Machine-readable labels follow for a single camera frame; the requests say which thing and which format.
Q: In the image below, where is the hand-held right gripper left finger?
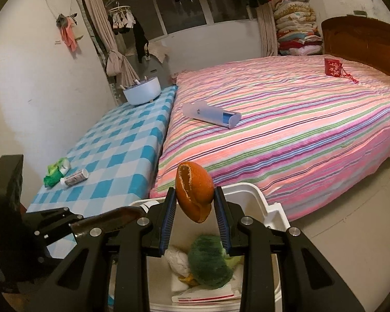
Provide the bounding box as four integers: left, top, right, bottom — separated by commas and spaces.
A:
24, 187, 178, 312

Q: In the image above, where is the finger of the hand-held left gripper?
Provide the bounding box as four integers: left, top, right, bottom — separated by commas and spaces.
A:
34, 224, 80, 246
24, 206, 85, 231

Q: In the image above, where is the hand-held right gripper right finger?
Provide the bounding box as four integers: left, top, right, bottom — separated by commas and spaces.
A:
213, 187, 366, 312

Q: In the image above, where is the white plastic bin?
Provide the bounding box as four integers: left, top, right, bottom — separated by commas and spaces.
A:
109, 184, 290, 312

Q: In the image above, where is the white tissue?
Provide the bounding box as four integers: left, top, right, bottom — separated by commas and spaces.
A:
164, 246, 191, 275

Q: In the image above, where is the brown bread loaf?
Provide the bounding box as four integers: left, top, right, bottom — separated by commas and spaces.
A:
175, 161, 214, 224

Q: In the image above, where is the green broccoli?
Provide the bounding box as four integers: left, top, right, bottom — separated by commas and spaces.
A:
187, 235, 244, 289

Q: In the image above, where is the white and magenta medicine box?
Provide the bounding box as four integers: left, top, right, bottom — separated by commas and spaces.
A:
172, 283, 243, 306

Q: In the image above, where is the white squeeze tube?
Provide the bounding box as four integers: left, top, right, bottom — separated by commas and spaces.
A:
60, 169, 89, 189

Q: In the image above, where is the green crumpled packet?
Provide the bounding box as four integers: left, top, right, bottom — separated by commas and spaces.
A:
44, 157, 72, 188

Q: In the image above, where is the blue checkered cloth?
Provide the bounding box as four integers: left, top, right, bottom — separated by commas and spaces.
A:
26, 85, 178, 259

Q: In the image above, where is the bed with striped sheet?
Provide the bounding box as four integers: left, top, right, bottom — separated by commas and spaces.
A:
149, 54, 390, 222

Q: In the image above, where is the lavender case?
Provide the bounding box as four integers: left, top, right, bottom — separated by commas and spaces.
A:
182, 102, 242, 129

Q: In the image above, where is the beige cloth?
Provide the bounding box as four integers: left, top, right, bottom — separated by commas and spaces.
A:
148, 42, 170, 63

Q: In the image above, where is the black hanging garment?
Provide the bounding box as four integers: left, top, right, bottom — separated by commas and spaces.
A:
133, 19, 151, 64

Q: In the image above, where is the tied beige curtain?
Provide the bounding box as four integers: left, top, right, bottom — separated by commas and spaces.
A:
79, 0, 137, 87

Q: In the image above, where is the pink cloth on hook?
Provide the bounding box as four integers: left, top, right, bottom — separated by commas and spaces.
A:
55, 14, 85, 53

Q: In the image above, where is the red pouch with tassel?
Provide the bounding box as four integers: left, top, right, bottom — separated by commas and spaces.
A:
324, 57, 360, 85

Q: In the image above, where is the sock drying hanger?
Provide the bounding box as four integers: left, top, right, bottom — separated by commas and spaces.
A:
106, 2, 137, 35

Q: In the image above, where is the stack of folded quilts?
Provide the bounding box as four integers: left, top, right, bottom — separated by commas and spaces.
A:
273, 0, 324, 56

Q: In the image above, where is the wooden headboard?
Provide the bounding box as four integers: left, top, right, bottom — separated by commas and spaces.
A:
321, 16, 390, 82

